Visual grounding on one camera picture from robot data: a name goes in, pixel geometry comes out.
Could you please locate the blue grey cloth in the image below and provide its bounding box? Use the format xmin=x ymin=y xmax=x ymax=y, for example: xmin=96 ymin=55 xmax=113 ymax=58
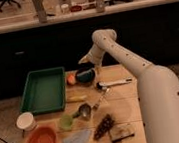
xmin=62 ymin=129 xmax=92 ymax=143

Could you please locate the white paper cup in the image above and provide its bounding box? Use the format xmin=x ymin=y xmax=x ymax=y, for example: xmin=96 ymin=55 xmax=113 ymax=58
xmin=16 ymin=112 xmax=36 ymax=131

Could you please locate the green measuring cup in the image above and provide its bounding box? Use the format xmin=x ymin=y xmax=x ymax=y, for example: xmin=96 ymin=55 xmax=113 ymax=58
xmin=58 ymin=111 xmax=79 ymax=131

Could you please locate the green plastic tray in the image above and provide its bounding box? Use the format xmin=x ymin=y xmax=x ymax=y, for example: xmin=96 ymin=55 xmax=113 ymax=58
xmin=20 ymin=67 xmax=66 ymax=116

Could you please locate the dark purple bowl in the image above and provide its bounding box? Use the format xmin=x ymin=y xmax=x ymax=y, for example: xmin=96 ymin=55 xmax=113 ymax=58
xmin=75 ymin=68 xmax=96 ymax=84

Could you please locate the small orange fruit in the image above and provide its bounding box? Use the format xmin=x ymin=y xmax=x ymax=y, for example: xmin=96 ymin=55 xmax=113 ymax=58
xmin=67 ymin=74 xmax=76 ymax=86

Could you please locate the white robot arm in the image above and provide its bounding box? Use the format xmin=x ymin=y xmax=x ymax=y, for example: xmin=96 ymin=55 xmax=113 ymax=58
xmin=79 ymin=29 xmax=179 ymax=143

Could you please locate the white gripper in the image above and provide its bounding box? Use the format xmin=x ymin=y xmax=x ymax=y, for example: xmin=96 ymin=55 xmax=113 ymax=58
xmin=78 ymin=52 xmax=99 ymax=66

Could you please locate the metal fork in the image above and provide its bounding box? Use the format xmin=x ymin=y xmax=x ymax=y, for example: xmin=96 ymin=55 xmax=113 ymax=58
xmin=92 ymin=88 xmax=110 ymax=111

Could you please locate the red lid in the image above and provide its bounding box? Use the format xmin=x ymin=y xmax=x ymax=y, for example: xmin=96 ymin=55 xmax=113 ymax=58
xmin=70 ymin=5 xmax=83 ymax=13

